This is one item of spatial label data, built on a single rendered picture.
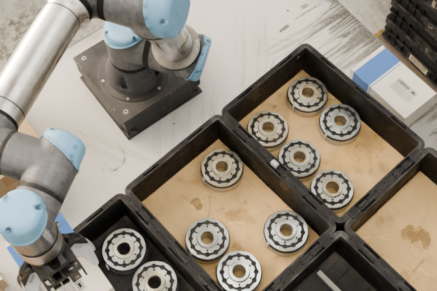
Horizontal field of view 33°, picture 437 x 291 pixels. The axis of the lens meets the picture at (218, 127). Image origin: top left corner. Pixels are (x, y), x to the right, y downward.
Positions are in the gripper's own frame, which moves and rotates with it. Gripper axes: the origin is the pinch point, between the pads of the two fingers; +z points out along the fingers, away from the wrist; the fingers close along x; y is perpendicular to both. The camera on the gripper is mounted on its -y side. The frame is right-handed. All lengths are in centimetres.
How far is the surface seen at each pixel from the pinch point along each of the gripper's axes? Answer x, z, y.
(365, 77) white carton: 92, 32, -7
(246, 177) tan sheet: 48, 28, -3
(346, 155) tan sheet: 71, 28, 8
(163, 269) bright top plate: 18.1, 24.8, 5.0
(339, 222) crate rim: 55, 18, 22
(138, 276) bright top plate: 12.7, 25.2, 2.6
